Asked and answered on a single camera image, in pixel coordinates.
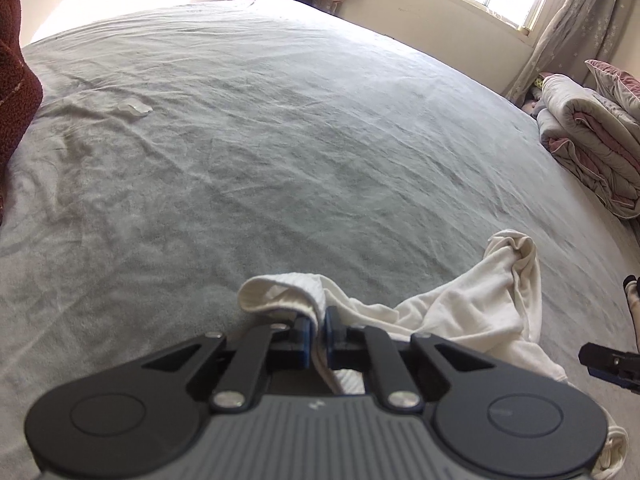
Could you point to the white shirt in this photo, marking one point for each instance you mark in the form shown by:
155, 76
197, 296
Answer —
475, 300

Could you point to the folded beige garment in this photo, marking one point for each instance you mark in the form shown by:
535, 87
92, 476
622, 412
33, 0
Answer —
635, 315

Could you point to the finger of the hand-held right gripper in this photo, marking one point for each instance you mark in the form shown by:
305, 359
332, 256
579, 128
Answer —
600, 357

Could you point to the maroon fleece sleeve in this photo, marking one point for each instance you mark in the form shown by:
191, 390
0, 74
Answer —
15, 90

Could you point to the maroon and grey pillow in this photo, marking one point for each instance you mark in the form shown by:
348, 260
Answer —
620, 85

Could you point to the lace curtain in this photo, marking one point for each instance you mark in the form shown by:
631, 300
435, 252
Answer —
575, 25

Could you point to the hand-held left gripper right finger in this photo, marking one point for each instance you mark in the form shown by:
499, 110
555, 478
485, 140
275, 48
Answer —
331, 342

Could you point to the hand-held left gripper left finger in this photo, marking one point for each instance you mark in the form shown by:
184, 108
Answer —
309, 342

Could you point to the folded black garment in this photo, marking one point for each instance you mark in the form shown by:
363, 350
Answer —
629, 282

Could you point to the folded grey pink quilt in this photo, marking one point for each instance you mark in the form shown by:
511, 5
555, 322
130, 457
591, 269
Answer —
590, 145

